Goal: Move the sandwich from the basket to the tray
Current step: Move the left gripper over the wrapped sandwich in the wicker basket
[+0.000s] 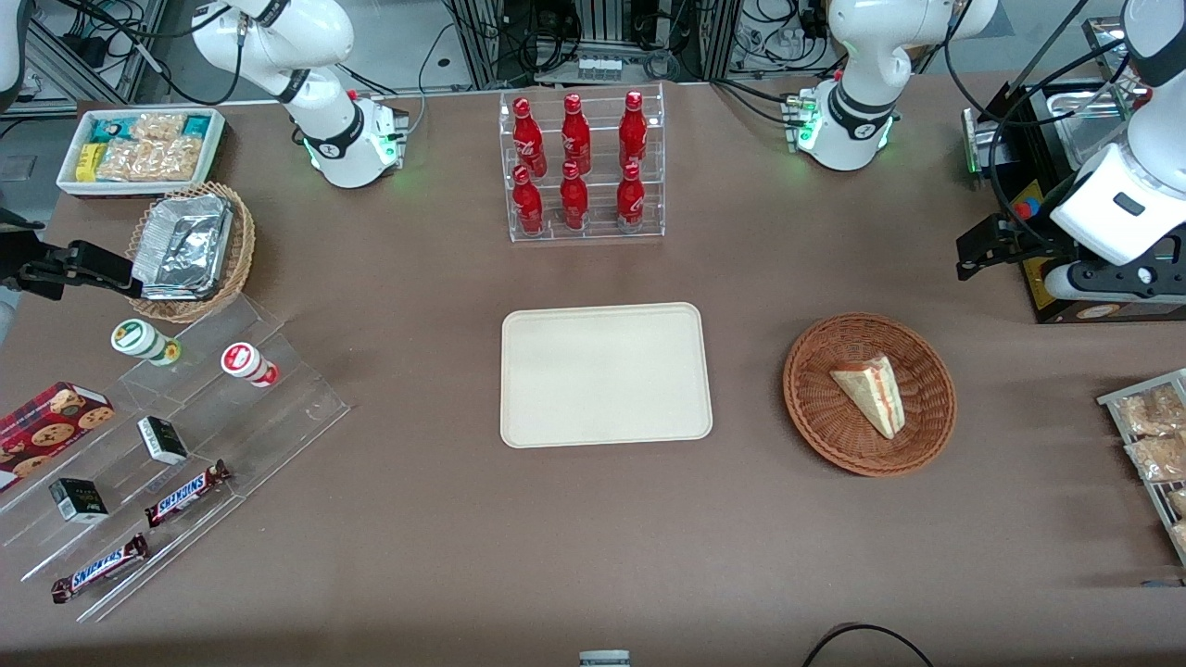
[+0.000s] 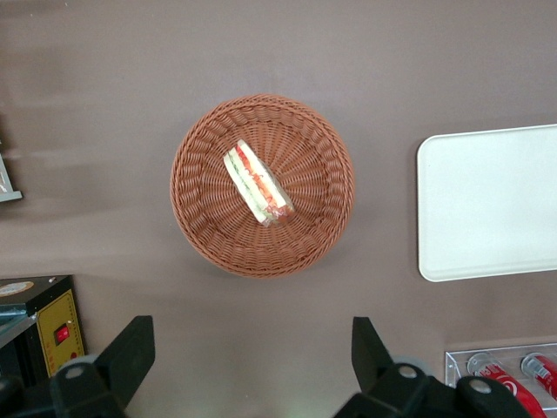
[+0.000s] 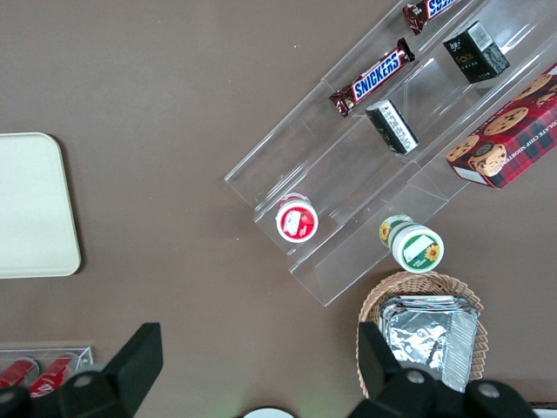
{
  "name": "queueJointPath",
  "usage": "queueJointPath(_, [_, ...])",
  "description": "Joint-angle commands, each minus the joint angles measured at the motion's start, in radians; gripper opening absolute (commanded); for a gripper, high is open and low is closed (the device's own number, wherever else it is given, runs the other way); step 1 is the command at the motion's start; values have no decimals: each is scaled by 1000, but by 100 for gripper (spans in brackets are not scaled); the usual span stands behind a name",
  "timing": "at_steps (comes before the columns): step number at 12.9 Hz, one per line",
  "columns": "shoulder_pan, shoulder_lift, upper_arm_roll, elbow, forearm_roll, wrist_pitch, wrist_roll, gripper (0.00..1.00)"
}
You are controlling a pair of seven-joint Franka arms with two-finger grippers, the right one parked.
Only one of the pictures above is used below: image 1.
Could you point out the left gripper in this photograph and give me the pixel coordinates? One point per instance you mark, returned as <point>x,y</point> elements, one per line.
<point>1031,237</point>

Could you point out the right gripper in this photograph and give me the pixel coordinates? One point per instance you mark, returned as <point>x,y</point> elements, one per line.
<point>18,251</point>

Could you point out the triangular sandwich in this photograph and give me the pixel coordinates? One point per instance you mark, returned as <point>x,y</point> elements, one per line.
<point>876,394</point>

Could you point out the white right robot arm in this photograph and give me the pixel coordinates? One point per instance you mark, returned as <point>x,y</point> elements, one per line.
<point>315,56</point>

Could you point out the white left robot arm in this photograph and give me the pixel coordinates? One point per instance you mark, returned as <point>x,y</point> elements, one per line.
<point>862,56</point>

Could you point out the aluminium foil tray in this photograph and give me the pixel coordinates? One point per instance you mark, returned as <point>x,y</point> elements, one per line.
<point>185,245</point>

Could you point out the light brown wicker basket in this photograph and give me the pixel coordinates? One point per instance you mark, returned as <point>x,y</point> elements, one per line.
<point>241,241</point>

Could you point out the dark brown wicker basket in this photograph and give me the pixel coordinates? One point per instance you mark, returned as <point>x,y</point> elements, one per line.
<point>820,408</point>

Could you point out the cream plastic tray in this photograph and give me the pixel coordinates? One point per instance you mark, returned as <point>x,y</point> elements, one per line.
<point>602,375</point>

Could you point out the green lid snack cup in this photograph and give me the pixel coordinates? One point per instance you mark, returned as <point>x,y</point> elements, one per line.
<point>139,339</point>

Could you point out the black food warmer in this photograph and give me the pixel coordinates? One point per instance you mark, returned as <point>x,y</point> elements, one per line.
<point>1047,199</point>

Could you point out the white plastic snack bin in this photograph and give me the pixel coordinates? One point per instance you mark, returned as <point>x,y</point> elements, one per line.
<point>69,183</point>

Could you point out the yellow snack pack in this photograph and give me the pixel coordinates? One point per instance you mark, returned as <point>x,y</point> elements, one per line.
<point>88,162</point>

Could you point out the grey box with green light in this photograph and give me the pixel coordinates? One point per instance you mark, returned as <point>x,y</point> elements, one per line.
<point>971,144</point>

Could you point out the large clear cracker bag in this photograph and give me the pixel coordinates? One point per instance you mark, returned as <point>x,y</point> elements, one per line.
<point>153,162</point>

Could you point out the teal snack pack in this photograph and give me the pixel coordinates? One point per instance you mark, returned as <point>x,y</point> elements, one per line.
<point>113,128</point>
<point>196,124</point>

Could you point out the small clear cracker bag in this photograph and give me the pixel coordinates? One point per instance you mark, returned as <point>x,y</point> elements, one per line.
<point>157,128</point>

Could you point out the steel warmer pan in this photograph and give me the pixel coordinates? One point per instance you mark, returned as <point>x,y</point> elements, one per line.
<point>1089,120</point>

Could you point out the red cookie box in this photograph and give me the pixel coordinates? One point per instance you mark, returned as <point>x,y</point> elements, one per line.
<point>46,431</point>

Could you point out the red lid snack cup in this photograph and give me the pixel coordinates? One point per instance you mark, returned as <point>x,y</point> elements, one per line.
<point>246,361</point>

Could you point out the small black box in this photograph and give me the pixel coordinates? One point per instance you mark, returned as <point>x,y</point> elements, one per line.
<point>79,500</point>
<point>163,441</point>

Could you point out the clear bag of crackers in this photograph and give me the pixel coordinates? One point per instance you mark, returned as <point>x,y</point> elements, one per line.
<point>1179,537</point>
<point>1158,459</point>
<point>1177,502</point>
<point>1154,412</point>

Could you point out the clear acrylic stepped display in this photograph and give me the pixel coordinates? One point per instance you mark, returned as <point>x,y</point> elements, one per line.
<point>287,408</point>

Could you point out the brown snickers bar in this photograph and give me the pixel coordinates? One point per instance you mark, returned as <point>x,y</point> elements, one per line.
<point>97,569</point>
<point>185,494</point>

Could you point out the red cola bottle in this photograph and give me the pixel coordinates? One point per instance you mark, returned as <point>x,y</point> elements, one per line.
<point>633,130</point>
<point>574,202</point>
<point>575,134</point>
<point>528,206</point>
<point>527,134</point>
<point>631,200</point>

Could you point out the clear acrylic bottle rack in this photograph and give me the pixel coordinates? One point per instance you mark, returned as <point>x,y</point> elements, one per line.
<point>598,232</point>

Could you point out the white power strip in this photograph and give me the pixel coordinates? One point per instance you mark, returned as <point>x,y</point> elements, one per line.
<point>599,67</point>

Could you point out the small grey block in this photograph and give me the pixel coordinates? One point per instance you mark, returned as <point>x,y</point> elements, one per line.
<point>604,659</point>

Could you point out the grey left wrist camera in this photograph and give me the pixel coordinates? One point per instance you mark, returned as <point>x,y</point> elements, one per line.
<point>1066,283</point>

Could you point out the aluminium frame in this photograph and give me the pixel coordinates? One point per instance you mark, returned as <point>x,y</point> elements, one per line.
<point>93,74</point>

